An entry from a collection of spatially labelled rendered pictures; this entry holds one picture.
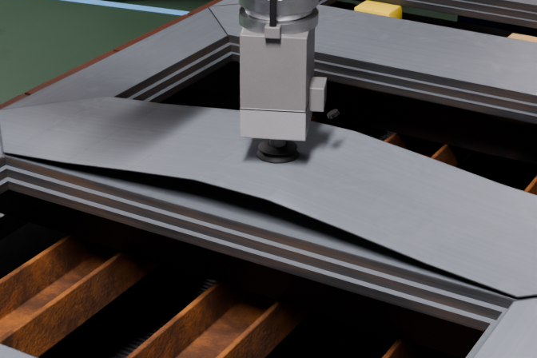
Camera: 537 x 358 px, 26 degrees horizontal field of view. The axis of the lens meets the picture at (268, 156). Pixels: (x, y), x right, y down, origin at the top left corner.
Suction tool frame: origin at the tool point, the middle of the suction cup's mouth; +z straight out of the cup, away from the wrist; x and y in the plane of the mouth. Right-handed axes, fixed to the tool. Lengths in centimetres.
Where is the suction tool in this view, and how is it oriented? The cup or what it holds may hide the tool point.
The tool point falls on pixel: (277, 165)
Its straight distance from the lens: 116.1
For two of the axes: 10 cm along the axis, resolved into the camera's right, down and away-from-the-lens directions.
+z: 0.0, 9.0, 4.3
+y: 1.3, -4.2, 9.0
